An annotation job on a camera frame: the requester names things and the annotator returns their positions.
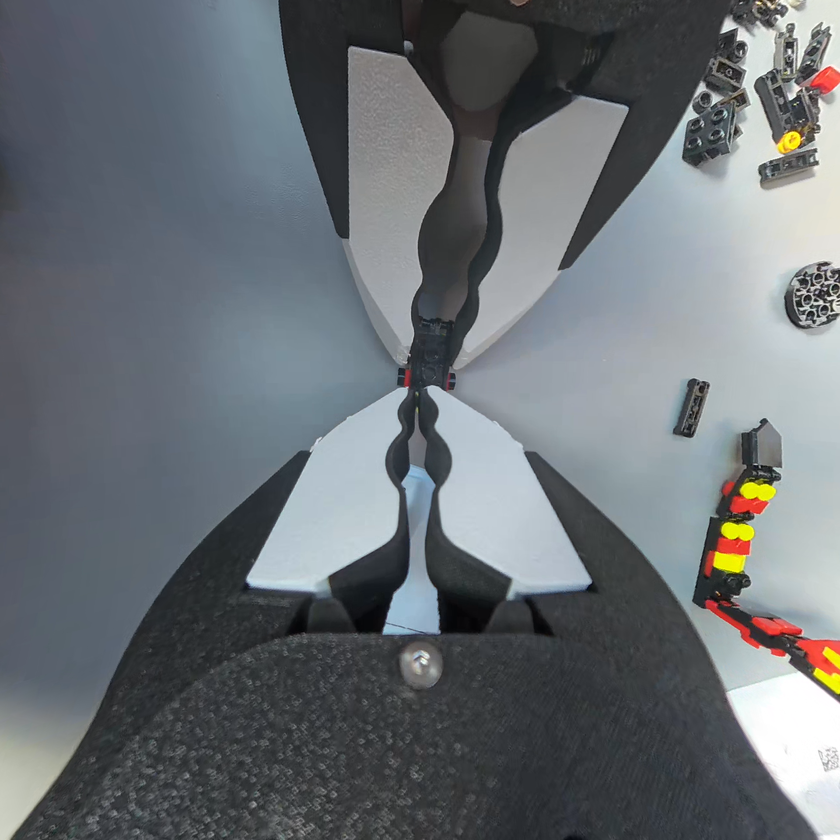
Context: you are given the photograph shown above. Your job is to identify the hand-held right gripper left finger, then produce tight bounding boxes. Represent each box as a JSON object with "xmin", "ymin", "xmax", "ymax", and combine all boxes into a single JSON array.
[{"xmin": 246, "ymin": 387, "xmax": 421, "ymax": 599}]

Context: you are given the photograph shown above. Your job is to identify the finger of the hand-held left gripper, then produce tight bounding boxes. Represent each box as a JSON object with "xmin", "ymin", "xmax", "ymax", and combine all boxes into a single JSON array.
[
  {"xmin": 451, "ymin": 92, "xmax": 631, "ymax": 371},
  {"xmin": 343, "ymin": 46, "xmax": 484, "ymax": 363}
]

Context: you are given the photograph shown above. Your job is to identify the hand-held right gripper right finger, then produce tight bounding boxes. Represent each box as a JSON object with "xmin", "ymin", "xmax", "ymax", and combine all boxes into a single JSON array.
[{"xmin": 422, "ymin": 387, "xmax": 593, "ymax": 599}]

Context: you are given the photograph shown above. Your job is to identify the small black brick assembly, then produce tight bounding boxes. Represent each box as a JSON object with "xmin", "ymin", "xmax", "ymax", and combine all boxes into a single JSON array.
[{"xmin": 397, "ymin": 315, "xmax": 458, "ymax": 389}]

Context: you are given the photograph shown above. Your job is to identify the grey desk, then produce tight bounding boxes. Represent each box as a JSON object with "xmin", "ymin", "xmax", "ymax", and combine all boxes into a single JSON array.
[{"xmin": 0, "ymin": 0, "xmax": 840, "ymax": 834}]

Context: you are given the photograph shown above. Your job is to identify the pile of loose bricks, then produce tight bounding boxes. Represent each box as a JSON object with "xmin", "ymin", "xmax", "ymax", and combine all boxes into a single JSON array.
[{"xmin": 681, "ymin": 0, "xmax": 840, "ymax": 189}]

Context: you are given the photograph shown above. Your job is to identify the black long brick plate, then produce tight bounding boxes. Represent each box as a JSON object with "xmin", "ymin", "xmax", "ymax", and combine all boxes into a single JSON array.
[{"xmin": 672, "ymin": 378, "xmax": 711, "ymax": 439}]

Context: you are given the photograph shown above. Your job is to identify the long red yellow brick assembly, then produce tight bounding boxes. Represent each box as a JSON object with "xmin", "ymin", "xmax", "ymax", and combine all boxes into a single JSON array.
[{"xmin": 692, "ymin": 418, "xmax": 840, "ymax": 698}]

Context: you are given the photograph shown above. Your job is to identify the black round plate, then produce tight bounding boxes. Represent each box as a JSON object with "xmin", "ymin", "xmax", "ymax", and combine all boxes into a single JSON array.
[{"xmin": 784, "ymin": 261, "xmax": 840, "ymax": 330}]

